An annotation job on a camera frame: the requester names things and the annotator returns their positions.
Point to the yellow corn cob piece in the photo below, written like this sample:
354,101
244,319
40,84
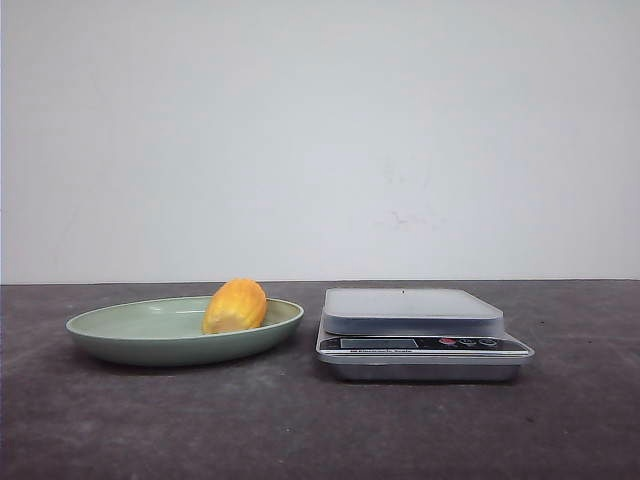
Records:
240,304

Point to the silver digital kitchen scale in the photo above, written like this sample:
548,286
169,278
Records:
416,334

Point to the green oval plate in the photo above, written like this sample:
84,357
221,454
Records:
167,332

